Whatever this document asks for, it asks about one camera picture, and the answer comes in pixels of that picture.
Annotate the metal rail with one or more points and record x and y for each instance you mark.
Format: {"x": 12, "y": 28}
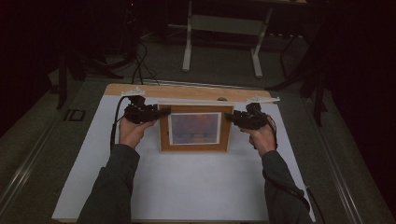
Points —
{"x": 199, "y": 84}
{"x": 337, "y": 174}
{"x": 25, "y": 171}

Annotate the white table mat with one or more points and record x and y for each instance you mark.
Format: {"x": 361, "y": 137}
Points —
{"x": 186, "y": 186}

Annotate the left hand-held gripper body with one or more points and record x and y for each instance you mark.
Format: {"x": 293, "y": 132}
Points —
{"x": 140, "y": 113}

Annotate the person's right hand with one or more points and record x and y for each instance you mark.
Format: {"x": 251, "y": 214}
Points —
{"x": 264, "y": 140}

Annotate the black metal stand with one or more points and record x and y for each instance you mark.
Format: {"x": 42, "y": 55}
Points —
{"x": 62, "y": 81}
{"x": 318, "y": 93}

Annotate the person's left hand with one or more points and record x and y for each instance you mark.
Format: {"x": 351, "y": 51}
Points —
{"x": 132, "y": 133}

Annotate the black floor bracket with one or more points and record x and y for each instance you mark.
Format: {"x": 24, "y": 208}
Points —
{"x": 74, "y": 115}

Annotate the wooden picture frame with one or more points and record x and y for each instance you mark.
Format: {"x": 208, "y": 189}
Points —
{"x": 196, "y": 146}

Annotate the white metal desk frame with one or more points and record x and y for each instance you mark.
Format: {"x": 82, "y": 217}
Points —
{"x": 227, "y": 25}

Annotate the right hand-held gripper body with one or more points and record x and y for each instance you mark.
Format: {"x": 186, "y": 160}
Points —
{"x": 253, "y": 119}

